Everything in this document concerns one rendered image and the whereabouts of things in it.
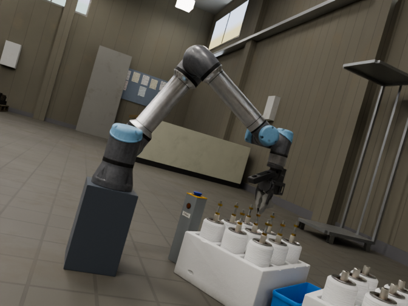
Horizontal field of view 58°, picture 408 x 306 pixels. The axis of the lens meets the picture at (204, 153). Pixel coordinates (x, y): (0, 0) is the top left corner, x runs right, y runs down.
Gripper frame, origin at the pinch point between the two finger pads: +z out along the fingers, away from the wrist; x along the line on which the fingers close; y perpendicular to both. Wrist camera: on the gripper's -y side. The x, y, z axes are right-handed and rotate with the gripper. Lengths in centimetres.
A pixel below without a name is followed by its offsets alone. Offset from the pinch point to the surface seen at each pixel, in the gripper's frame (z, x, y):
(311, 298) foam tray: 16.7, -41.9, -8.0
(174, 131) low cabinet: -33, 440, 177
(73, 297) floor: 34, -9, -69
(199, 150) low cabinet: -14, 428, 227
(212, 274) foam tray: 26.4, -4.9, -18.2
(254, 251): 12.3, -16.4, -11.8
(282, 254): 12.2, -15.9, 3.1
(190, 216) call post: 12.0, 22.0, -17.1
